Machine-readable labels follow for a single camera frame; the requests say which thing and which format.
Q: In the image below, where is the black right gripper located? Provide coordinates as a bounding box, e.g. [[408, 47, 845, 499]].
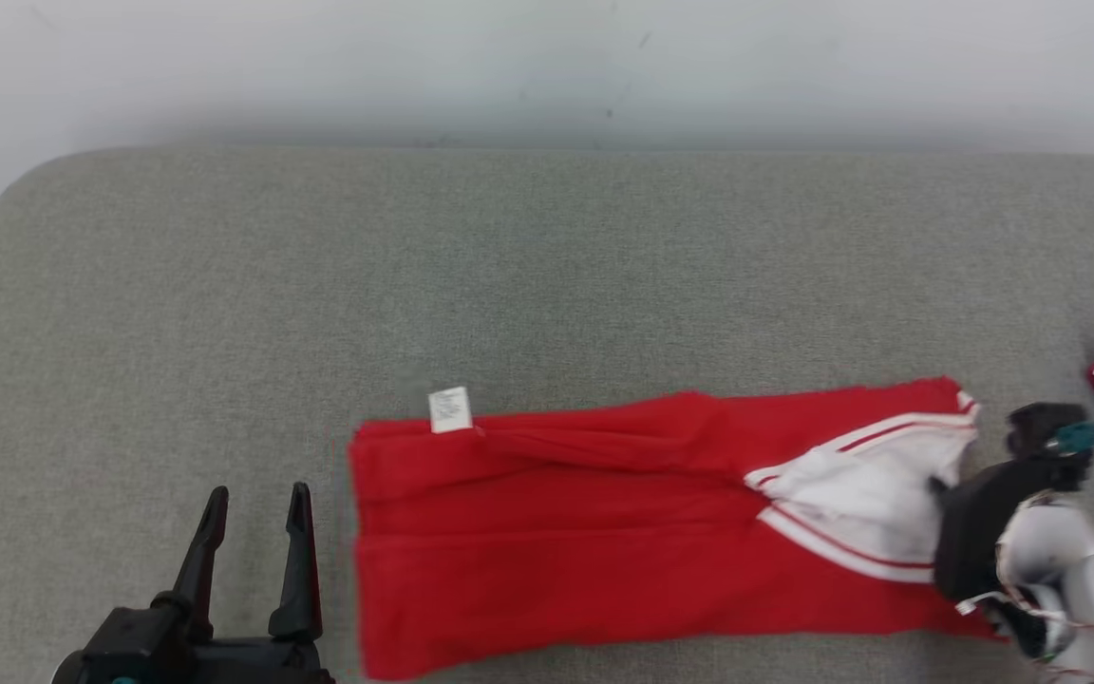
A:
[[932, 454, 1094, 601]]

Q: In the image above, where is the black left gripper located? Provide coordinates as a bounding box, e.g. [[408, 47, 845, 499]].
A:
[[153, 482, 337, 684]]

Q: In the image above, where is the red shirt with white sleeves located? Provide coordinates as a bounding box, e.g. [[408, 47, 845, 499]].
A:
[[348, 376, 1004, 681]]

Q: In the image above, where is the teal right camera cable connector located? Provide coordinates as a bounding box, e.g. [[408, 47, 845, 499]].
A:
[[1046, 418, 1094, 455]]

